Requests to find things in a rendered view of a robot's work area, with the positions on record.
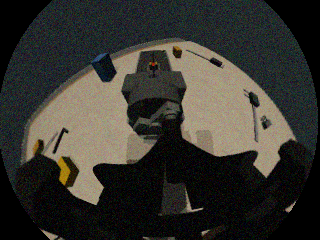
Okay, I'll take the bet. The blue cube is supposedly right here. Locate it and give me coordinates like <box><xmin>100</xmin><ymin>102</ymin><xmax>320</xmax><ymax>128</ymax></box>
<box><xmin>91</xmin><ymin>53</ymin><xmax>116</xmax><ymax>83</ymax></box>

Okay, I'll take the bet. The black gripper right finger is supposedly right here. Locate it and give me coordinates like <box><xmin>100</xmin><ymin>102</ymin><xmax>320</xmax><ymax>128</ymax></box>
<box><xmin>183</xmin><ymin>137</ymin><xmax>259</xmax><ymax>209</ymax></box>

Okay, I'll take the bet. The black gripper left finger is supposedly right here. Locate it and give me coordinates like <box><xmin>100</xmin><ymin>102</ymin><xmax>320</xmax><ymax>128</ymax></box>
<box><xmin>93</xmin><ymin>136</ymin><xmax>165</xmax><ymax>213</ymax></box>

